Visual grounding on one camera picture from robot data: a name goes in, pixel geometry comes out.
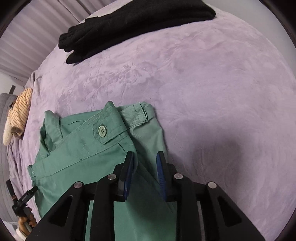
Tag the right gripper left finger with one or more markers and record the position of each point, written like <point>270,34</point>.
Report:
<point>125,177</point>

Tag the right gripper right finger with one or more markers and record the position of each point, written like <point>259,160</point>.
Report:
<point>164,176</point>

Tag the green trousers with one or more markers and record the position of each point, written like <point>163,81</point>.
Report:
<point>87,146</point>

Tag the person's left hand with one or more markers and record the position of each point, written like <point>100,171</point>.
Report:
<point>28,222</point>

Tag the grey quilted headboard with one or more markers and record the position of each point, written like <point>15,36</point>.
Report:
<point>7,213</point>

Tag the orange striped folded garment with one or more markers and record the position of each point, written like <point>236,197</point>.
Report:
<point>17,116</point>

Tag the lilac plush bed blanket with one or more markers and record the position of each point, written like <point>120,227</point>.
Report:
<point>222,93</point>

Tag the black folded garment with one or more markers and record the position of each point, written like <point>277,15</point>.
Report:
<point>135,18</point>

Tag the lilac pleated curtain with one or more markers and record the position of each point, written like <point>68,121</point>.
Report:
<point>34,32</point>

